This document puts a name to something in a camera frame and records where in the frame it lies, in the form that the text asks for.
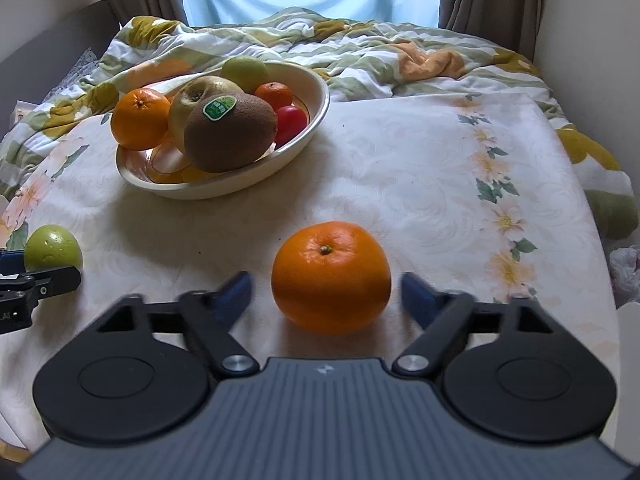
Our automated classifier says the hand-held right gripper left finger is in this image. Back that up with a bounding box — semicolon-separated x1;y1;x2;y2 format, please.
96;271;261;380

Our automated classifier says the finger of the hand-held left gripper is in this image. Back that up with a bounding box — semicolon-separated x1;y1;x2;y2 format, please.
20;266;82;304
0;251;27;282

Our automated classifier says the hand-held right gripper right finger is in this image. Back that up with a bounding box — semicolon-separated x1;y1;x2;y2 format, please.
391;272;557;376

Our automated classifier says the green apple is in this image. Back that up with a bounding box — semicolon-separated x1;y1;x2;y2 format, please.
221;56;271;96
24;225;84;274

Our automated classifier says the large orange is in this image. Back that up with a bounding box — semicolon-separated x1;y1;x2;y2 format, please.
271;221;392;336

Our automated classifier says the cream oval bowl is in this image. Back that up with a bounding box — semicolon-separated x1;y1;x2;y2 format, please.
116;61;331;200

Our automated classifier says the brown kiwi with green sticker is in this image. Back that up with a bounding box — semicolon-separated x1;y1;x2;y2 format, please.
184;93;278;173

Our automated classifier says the medium orange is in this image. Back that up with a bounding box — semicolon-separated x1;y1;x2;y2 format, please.
110;88;172;151

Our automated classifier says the small red fruit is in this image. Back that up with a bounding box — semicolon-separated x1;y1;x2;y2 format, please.
274;105;309;149

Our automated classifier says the yellow red apple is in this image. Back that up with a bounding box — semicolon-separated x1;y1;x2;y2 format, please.
167;76;246;154

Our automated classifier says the floral cream table cloth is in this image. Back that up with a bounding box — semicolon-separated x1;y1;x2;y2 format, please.
0;92;622;453

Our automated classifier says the grey patterned sheet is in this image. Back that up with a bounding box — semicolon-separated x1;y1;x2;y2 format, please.
39;47;102;107

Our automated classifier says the small orange mandarin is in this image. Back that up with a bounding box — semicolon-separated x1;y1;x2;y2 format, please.
255;81;294;111

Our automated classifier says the white plastic bag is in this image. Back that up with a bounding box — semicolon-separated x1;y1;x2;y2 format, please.
607;246;640;307

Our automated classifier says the green yellow striped quilt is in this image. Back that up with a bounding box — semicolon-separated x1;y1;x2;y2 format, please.
0;6;634;239

